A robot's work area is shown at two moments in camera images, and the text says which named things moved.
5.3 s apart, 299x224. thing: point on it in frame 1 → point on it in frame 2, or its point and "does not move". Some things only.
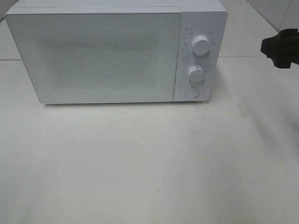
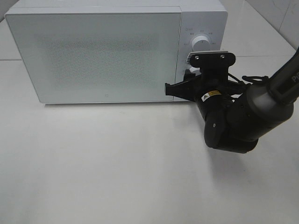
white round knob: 201,45 does not move
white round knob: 195,74 does not move
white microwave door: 103,54 does not move
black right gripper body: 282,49 → 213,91
